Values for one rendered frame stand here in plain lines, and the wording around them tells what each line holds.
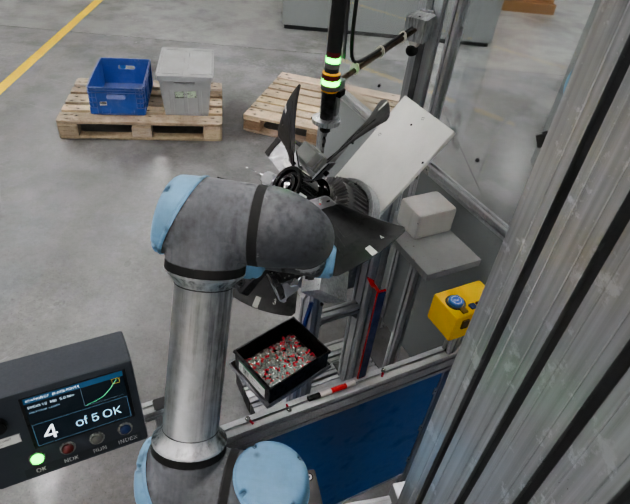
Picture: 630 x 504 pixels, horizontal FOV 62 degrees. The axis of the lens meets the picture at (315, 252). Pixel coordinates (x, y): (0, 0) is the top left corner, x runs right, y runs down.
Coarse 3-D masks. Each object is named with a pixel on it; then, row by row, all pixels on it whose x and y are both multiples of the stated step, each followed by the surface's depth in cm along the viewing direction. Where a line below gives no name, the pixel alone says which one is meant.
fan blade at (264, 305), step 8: (264, 280) 149; (296, 280) 150; (256, 288) 149; (264, 288) 149; (272, 288) 149; (240, 296) 150; (248, 296) 149; (264, 296) 149; (272, 296) 148; (296, 296) 148; (248, 304) 149; (264, 304) 148; (280, 304) 148; (288, 304) 148; (272, 312) 148; (280, 312) 147; (288, 312) 147
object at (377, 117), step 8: (376, 112) 143; (384, 112) 137; (368, 120) 143; (376, 120) 137; (384, 120) 133; (360, 128) 142; (368, 128) 137; (352, 136) 143; (360, 136) 137; (344, 144) 143; (336, 152) 144; (328, 160) 145
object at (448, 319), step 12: (456, 288) 145; (468, 288) 145; (480, 288) 146; (432, 300) 144; (444, 300) 141; (468, 300) 141; (432, 312) 145; (444, 312) 140; (456, 312) 138; (468, 312) 138; (444, 324) 141; (456, 324) 137; (444, 336) 143; (456, 336) 142
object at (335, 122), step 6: (342, 78) 127; (342, 84) 127; (342, 90) 127; (336, 96) 127; (336, 102) 128; (336, 108) 129; (318, 114) 131; (336, 114) 131; (312, 120) 129; (318, 120) 128; (324, 120) 128; (336, 120) 129; (318, 126) 128; (324, 126) 127; (330, 126) 127; (336, 126) 128
